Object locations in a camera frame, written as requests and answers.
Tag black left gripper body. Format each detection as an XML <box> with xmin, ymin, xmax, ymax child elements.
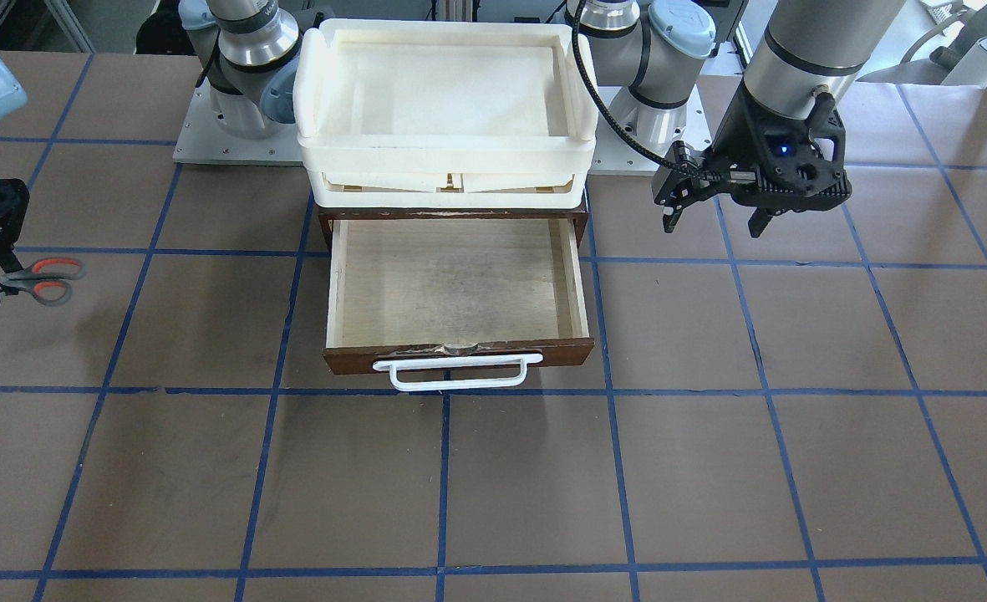
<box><xmin>710</xmin><ymin>84</ymin><xmax>852</xmax><ymax>210</ymax></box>

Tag grey orange scissors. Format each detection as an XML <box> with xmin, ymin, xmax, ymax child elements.
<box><xmin>1</xmin><ymin>257</ymin><xmax>87</xmax><ymax>306</ymax></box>

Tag light wooden drawer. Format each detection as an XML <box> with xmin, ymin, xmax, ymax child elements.
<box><xmin>323</xmin><ymin>217</ymin><xmax>595</xmax><ymax>375</ymax></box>

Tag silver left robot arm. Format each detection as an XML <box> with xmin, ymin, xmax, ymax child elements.
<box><xmin>563</xmin><ymin>1</ymin><xmax>899</xmax><ymax>237</ymax></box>

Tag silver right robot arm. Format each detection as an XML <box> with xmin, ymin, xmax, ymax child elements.
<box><xmin>0</xmin><ymin>1</ymin><xmax>303</xmax><ymax>306</ymax></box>

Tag dark brown wooden cabinet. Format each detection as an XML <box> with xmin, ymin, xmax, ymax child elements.
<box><xmin>316</xmin><ymin>192</ymin><xmax>590</xmax><ymax>247</ymax></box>

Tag white plastic tray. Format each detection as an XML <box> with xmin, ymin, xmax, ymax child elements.
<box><xmin>293</xmin><ymin>18</ymin><xmax>598</xmax><ymax>210</ymax></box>

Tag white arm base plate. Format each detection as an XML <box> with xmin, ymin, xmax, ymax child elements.
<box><xmin>589</xmin><ymin>85</ymin><xmax>712</xmax><ymax>176</ymax></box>
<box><xmin>173</xmin><ymin>81</ymin><xmax>302</xmax><ymax>166</ymax></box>

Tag black braided cable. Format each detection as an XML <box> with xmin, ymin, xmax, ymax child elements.
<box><xmin>572</xmin><ymin>0</ymin><xmax>711</xmax><ymax>178</ymax></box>

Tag white drawer handle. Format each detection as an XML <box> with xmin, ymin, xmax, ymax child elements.
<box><xmin>373</xmin><ymin>353</ymin><xmax>544</xmax><ymax>392</ymax></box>

